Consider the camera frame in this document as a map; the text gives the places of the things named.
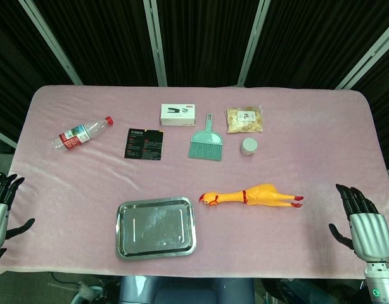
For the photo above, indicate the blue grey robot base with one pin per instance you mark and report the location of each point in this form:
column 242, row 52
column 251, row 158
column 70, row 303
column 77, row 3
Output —
column 182, row 291

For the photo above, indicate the teal hand brush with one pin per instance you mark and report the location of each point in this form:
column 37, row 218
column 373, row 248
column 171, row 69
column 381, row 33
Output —
column 206, row 144

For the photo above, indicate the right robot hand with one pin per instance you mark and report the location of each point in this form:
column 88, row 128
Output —
column 370, row 234

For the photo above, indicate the yellow rubber chicken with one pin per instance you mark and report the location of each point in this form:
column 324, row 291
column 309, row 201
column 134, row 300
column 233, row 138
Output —
column 261, row 193

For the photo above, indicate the stainless steel tray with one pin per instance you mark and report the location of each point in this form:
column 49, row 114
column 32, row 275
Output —
column 156, row 228

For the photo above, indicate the small white jar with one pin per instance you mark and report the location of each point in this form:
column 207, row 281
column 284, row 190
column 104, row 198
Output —
column 249, row 146

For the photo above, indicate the black printed card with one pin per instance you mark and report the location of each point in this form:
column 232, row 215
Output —
column 144, row 144

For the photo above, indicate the clear plastic water bottle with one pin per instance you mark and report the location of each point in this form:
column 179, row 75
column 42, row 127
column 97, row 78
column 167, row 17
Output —
column 77, row 134

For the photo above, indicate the pink tablecloth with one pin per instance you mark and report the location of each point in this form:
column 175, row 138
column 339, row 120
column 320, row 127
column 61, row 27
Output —
column 308, row 142

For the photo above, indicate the clear bag of snacks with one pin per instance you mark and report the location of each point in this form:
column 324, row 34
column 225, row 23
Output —
column 244, row 120

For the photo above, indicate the white stapler box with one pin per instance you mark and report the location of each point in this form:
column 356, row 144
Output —
column 177, row 114

